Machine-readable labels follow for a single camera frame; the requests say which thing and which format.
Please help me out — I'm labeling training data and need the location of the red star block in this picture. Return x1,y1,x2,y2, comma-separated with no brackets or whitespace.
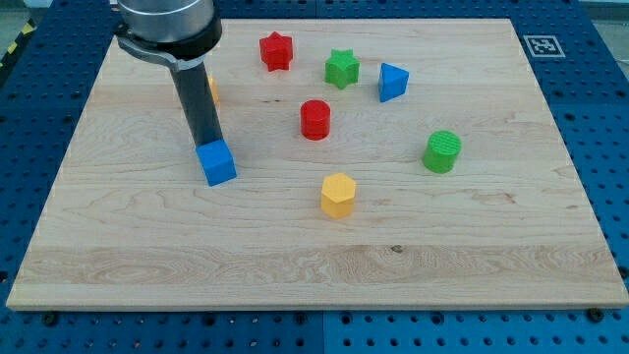
259,31,293,72

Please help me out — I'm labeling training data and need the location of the light wooden board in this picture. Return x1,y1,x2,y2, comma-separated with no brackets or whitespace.
7,19,628,312

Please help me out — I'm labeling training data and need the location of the yellow hexagon block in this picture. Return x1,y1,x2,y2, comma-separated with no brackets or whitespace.
320,173,357,218

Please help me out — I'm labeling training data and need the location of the black cylindrical pointer rod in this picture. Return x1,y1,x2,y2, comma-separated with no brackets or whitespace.
170,63,223,147

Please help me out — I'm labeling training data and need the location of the blue triangle block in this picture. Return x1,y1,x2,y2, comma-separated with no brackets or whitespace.
378,63,410,102

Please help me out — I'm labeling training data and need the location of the black board screw right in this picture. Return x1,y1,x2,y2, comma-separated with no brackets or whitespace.
586,308,605,324

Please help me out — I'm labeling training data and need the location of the black board screw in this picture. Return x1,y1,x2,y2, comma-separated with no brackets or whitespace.
586,308,605,324
41,312,59,327

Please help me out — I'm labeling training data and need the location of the white fiducial marker tag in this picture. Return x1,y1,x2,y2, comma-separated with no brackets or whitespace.
524,34,565,58

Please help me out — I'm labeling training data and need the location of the yellow block behind rod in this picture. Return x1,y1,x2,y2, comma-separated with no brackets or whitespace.
207,76,220,104

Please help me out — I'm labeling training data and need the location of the blue cube block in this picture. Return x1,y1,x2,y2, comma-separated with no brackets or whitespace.
196,140,237,186

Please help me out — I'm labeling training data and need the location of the green star block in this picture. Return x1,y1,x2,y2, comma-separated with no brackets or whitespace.
324,49,360,89

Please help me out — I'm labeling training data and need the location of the green cylinder block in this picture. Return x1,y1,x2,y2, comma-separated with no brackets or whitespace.
422,131,462,174

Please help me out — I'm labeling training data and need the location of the black board screw left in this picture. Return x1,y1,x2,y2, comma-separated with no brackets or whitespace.
41,312,59,327

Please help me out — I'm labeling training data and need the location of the red cylinder block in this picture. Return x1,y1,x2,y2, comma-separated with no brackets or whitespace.
300,99,331,141

